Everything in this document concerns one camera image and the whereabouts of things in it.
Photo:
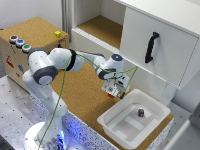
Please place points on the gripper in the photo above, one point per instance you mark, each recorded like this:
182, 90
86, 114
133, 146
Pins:
113, 85

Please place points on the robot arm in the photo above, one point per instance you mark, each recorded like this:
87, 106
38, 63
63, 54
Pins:
43, 68

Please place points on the purple block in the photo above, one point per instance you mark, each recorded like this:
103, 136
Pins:
141, 112

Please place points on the yellow block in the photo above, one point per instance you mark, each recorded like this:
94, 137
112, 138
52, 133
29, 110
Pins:
58, 34

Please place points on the white plastic box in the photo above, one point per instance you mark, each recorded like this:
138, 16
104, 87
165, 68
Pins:
133, 118

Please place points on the white cabinet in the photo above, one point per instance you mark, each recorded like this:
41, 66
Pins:
100, 30

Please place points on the white sliding door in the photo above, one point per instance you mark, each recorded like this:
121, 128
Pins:
156, 46

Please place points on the wooden drawer box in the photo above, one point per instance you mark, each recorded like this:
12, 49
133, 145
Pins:
33, 40

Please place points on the green button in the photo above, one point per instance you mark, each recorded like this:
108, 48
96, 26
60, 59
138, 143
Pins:
26, 47

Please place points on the blue button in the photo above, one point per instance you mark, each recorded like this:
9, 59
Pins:
20, 42

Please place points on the red button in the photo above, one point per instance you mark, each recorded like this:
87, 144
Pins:
13, 39

